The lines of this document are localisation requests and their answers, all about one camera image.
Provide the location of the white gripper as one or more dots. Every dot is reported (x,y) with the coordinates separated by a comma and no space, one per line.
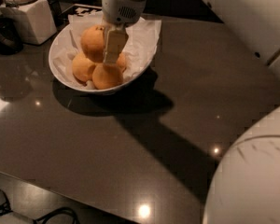
(121,7)

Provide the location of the orange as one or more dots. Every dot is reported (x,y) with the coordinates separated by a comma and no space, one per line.
(92,42)
(121,62)
(82,67)
(106,76)

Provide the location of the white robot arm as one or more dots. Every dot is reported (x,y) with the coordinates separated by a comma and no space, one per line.
(165,133)

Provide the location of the white oval bowl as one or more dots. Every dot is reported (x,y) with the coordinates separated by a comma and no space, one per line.
(65,44)

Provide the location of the white paper liner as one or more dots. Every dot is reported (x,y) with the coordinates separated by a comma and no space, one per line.
(143,38)

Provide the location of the black patterned tray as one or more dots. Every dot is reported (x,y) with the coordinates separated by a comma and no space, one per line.
(80,10)

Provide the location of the white ceramic jar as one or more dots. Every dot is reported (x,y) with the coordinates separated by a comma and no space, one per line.
(33,19)

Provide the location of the black round appliance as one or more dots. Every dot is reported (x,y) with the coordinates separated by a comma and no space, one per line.
(10,41)

